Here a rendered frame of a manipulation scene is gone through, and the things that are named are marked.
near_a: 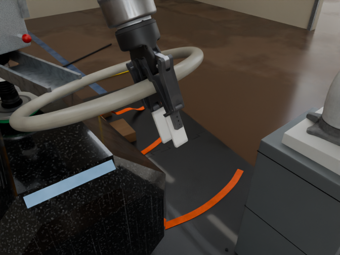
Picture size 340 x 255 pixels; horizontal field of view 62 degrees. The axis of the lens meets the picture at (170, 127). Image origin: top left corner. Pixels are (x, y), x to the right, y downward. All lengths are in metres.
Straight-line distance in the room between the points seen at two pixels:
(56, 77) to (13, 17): 0.27
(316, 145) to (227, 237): 0.88
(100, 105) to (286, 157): 0.80
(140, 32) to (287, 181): 0.88
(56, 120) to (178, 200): 1.47
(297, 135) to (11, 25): 1.11
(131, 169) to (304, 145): 0.64
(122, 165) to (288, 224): 0.72
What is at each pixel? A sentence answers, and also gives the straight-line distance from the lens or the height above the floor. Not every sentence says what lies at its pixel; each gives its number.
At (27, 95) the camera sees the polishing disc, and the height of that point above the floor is 0.86.
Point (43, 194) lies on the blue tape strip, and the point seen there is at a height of 0.78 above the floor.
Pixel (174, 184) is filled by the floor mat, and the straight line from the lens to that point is 2.02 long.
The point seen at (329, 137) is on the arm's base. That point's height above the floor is 0.87.
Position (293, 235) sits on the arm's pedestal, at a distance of 1.35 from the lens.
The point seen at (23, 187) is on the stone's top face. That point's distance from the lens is 1.04.
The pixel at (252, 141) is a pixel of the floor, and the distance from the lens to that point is 2.49.
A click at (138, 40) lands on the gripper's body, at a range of 0.49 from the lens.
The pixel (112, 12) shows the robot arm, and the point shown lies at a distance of 0.50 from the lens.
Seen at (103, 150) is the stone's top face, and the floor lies 0.80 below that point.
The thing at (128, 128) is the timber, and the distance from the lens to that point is 2.39.
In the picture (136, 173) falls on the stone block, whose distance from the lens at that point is 1.14.
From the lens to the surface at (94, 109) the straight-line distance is 0.51.
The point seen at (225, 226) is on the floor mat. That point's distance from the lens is 1.83.
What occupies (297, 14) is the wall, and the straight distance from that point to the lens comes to 5.74.
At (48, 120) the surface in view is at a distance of 0.56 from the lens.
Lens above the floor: 1.49
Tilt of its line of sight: 36 degrees down
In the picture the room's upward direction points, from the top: straight up
